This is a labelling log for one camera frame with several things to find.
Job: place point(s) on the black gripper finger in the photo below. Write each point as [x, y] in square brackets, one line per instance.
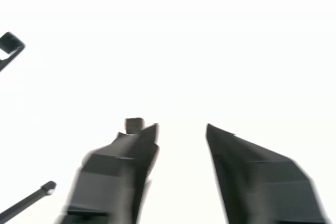
[262, 187]
[110, 182]

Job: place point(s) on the black rod with gray tip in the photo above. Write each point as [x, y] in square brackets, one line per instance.
[29, 200]

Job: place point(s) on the black foam cube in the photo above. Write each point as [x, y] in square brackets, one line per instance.
[134, 125]

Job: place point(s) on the black square frame bracket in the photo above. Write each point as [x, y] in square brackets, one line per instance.
[11, 41]

